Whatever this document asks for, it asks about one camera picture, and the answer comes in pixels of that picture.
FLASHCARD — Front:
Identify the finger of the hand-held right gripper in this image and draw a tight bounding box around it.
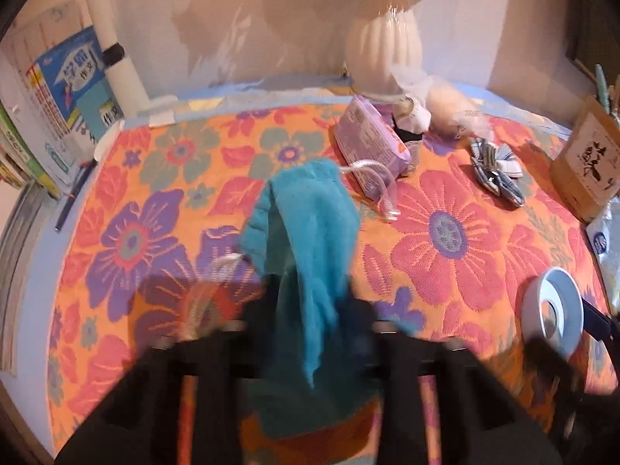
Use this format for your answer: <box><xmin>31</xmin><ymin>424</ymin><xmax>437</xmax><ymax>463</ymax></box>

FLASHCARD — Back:
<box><xmin>580</xmin><ymin>297</ymin><xmax>620</xmax><ymax>346</ymax></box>
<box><xmin>527</xmin><ymin>333</ymin><xmax>588</xmax><ymax>389</ymax></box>

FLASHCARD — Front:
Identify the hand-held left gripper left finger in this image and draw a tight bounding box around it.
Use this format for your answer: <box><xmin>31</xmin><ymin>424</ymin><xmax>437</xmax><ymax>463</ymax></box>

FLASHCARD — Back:
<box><xmin>53</xmin><ymin>295</ymin><xmax>277</xmax><ymax>465</ymax></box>

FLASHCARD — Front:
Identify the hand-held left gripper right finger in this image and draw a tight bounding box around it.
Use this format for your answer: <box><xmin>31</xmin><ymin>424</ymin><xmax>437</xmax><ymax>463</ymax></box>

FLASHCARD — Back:
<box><xmin>339</xmin><ymin>300</ymin><xmax>563</xmax><ymax>465</ymax></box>

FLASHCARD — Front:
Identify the white tape roll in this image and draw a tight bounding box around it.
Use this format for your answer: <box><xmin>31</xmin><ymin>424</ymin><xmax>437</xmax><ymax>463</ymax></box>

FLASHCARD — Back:
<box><xmin>520</xmin><ymin>266</ymin><xmax>584</xmax><ymax>362</ymax></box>

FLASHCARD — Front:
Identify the teal cloth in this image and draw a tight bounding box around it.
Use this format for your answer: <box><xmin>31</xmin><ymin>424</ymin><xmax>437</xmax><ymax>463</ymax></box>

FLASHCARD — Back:
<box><xmin>241</xmin><ymin>159</ymin><xmax>379</xmax><ymax>439</ymax></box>

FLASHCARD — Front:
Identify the dotted tissue pack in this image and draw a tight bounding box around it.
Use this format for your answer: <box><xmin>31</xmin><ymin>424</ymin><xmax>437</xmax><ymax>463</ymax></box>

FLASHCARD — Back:
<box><xmin>586</xmin><ymin>198</ymin><xmax>620</xmax><ymax>315</ymax></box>

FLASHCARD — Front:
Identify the floral tablecloth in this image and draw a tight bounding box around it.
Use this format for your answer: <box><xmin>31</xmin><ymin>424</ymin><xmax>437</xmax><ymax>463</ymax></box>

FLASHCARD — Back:
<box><xmin>46</xmin><ymin>77</ymin><xmax>620</xmax><ymax>465</ymax></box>

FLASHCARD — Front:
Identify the kraft paper pen holder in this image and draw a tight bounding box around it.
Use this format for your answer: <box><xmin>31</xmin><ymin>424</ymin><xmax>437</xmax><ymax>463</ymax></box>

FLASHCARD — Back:
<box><xmin>549</xmin><ymin>96</ymin><xmax>620</xmax><ymax>224</ymax></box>

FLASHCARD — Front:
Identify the plaid bow hair clip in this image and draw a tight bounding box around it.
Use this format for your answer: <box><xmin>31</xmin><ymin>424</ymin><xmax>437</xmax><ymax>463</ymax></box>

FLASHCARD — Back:
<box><xmin>467</xmin><ymin>136</ymin><xmax>526</xmax><ymax>209</ymax></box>

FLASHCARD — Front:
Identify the teal spiral pen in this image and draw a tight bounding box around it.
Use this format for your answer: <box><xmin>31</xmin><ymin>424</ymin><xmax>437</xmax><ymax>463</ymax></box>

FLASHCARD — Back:
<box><xmin>595</xmin><ymin>64</ymin><xmax>610</xmax><ymax>112</ymax></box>

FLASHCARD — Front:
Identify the purple tissue pack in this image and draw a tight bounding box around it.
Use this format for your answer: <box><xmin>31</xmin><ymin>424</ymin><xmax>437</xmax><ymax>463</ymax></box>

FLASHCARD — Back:
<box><xmin>334</xmin><ymin>94</ymin><xmax>412</xmax><ymax>202</ymax></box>

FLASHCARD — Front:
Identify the clear bag with beige puff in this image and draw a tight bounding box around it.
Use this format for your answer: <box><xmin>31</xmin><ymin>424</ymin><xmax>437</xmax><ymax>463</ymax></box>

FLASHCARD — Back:
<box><xmin>392</xmin><ymin>65</ymin><xmax>490</xmax><ymax>139</ymax></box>

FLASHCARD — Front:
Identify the black and white small cloth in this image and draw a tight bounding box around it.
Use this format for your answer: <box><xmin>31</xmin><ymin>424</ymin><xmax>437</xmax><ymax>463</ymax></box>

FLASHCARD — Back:
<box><xmin>392</xmin><ymin>102</ymin><xmax>432</xmax><ymax>148</ymax></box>

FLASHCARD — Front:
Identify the stack of books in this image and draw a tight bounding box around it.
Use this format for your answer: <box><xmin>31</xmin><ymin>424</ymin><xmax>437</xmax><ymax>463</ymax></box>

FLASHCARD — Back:
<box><xmin>0</xmin><ymin>102</ymin><xmax>64</xmax><ymax>199</ymax></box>

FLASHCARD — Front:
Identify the dark wooden cabinet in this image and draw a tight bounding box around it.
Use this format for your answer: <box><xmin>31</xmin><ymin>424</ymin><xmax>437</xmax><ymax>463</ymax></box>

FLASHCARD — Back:
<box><xmin>557</xmin><ymin>0</ymin><xmax>620</xmax><ymax>78</ymax></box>

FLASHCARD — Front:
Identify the blue workbook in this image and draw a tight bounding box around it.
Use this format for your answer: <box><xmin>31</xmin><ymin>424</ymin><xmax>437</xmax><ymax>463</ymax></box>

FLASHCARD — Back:
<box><xmin>34</xmin><ymin>26</ymin><xmax>127</xmax><ymax>156</ymax></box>

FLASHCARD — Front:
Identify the white ribbed vase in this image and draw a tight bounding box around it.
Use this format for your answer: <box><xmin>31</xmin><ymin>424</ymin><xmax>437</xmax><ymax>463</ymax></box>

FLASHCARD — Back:
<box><xmin>345</xmin><ymin>2</ymin><xmax>421</xmax><ymax>98</ymax></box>

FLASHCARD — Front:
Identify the white pipe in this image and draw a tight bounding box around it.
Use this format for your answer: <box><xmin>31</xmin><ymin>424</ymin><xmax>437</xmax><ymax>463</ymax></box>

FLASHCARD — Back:
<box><xmin>80</xmin><ymin>0</ymin><xmax>151</xmax><ymax>119</ymax></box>

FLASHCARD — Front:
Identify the white cord with clear tube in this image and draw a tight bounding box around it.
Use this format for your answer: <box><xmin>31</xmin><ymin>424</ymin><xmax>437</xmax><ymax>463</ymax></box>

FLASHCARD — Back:
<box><xmin>186</xmin><ymin>252</ymin><xmax>243</xmax><ymax>340</ymax></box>
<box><xmin>341</xmin><ymin>160</ymin><xmax>400</xmax><ymax>224</ymax></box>

